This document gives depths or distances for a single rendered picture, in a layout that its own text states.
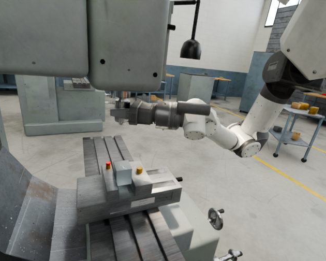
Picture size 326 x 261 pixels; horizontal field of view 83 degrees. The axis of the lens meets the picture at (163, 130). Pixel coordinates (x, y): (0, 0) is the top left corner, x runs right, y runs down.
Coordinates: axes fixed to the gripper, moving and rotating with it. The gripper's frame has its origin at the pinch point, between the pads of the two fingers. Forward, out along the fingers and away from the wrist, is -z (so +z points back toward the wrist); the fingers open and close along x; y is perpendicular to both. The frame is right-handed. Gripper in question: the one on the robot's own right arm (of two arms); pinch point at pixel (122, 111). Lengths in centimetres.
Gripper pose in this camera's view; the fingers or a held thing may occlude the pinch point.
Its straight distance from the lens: 60.1
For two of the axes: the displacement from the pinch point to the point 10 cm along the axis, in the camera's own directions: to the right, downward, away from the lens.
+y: -1.0, 9.3, 3.6
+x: -0.3, 3.6, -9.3
